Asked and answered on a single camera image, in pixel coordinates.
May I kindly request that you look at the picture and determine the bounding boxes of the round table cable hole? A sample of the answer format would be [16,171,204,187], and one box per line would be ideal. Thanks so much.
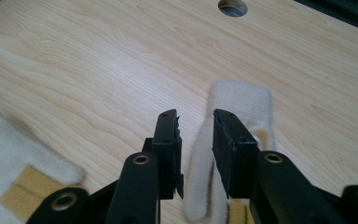
[217,0,249,19]

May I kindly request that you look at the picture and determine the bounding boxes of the white fleece glove yellow patches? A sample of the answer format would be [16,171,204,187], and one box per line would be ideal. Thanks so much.
[0,98,87,224]
[185,78,277,224]

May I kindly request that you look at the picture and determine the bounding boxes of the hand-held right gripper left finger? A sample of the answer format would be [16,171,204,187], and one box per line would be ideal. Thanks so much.
[142,108,185,201]

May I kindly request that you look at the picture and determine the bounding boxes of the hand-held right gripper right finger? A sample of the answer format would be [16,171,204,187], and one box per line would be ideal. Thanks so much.
[212,108,261,200]

